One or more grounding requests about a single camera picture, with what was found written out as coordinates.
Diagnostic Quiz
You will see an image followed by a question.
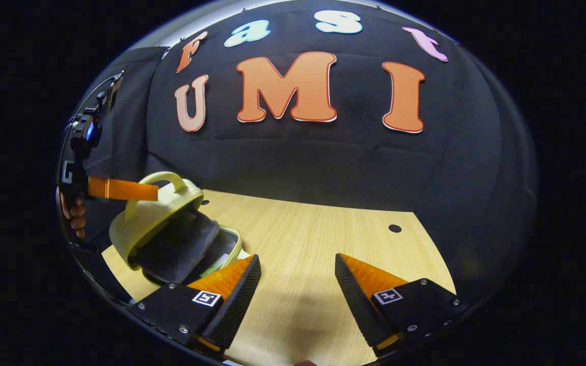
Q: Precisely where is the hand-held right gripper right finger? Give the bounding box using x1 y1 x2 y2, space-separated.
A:
334 253 470 357

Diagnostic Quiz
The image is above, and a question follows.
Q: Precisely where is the cream suitcase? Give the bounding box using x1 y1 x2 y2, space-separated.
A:
108 171 244 286

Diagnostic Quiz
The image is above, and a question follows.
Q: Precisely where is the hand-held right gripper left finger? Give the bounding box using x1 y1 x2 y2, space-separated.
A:
137 254 263 354

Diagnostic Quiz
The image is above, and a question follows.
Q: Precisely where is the black backdrop cloth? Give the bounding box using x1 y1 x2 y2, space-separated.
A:
59 0 539 300

